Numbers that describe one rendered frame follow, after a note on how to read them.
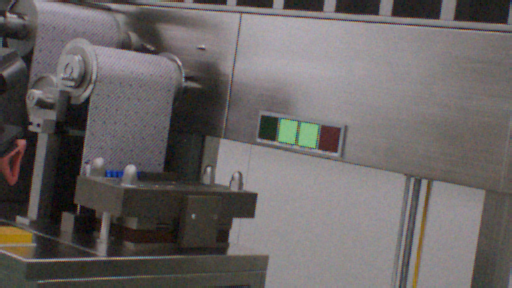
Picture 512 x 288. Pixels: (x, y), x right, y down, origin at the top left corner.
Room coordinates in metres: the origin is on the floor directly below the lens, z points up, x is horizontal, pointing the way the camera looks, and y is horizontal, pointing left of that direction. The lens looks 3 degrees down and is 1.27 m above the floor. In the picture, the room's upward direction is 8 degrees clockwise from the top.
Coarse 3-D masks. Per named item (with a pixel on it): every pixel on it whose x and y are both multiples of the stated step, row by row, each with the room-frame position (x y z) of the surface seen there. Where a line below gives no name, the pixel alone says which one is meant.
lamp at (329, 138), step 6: (324, 132) 2.20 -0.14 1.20; (330, 132) 2.19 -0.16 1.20; (336, 132) 2.18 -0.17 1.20; (324, 138) 2.20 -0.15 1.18; (330, 138) 2.19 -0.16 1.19; (336, 138) 2.18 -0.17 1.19; (324, 144) 2.20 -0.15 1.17; (330, 144) 2.19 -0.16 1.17; (336, 144) 2.18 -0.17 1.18; (330, 150) 2.19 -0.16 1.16; (336, 150) 2.17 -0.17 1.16
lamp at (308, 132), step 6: (306, 126) 2.24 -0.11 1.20; (312, 126) 2.23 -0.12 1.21; (318, 126) 2.22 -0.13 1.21; (300, 132) 2.25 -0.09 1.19; (306, 132) 2.24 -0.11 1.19; (312, 132) 2.23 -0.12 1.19; (300, 138) 2.25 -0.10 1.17; (306, 138) 2.24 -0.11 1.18; (312, 138) 2.22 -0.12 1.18; (300, 144) 2.25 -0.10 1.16; (306, 144) 2.23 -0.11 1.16; (312, 144) 2.22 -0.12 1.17
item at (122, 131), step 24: (96, 96) 2.25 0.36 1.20; (96, 120) 2.26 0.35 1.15; (120, 120) 2.31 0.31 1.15; (144, 120) 2.36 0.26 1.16; (168, 120) 2.41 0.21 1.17; (96, 144) 2.27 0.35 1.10; (120, 144) 2.32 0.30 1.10; (144, 144) 2.37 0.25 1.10; (120, 168) 2.32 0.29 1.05; (144, 168) 2.37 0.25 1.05
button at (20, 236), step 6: (0, 228) 2.01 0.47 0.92; (6, 228) 2.02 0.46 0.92; (12, 228) 2.03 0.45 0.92; (18, 228) 2.04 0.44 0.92; (0, 234) 1.96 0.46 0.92; (6, 234) 1.97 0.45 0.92; (12, 234) 1.98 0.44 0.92; (18, 234) 1.99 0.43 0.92; (24, 234) 2.00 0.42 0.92; (30, 234) 2.01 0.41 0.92; (0, 240) 1.96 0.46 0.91; (6, 240) 1.97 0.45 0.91; (12, 240) 1.98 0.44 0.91; (18, 240) 1.99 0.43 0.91; (24, 240) 2.00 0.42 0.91; (30, 240) 2.01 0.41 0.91
